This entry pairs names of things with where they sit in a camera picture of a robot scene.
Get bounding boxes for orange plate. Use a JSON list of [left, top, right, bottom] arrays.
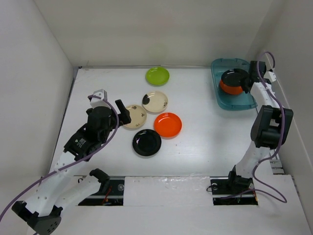
[[154, 112, 182, 139], [219, 81, 243, 95]]

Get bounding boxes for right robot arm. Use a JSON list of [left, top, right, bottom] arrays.
[[226, 61, 293, 194]]

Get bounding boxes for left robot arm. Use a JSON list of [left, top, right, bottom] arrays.
[[12, 95, 131, 235]]

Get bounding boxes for teal transparent plastic bin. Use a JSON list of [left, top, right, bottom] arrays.
[[211, 58, 257, 111]]

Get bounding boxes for cream plate small flowers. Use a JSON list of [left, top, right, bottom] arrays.
[[124, 105, 147, 129]]

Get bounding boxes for cream plate black patch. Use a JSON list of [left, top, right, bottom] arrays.
[[142, 91, 169, 115]]

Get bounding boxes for green plate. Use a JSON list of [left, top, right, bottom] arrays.
[[145, 67, 170, 86]]

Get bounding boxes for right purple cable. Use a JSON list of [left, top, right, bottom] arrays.
[[221, 51, 289, 204]]

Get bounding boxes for purple cable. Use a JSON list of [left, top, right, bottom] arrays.
[[0, 95, 120, 235], [221, 51, 289, 204]]

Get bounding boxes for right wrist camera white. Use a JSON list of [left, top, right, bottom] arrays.
[[264, 70, 277, 83]]

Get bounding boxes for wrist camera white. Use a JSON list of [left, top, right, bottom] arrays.
[[88, 89, 109, 108], [264, 70, 277, 83]]

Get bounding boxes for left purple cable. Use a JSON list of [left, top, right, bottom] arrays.
[[0, 95, 120, 235]]

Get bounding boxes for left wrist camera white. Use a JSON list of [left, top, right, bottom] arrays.
[[88, 89, 109, 108]]

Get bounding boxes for metal rail right side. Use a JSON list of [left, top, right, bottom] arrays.
[[269, 158, 285, 175]]

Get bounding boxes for metal rail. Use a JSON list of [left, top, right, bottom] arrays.
[[269, 158, 285, 175], [68, 175, 259, 206]]

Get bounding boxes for metal rail front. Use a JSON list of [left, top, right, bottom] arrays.
[[68, 175, 259, 206]]

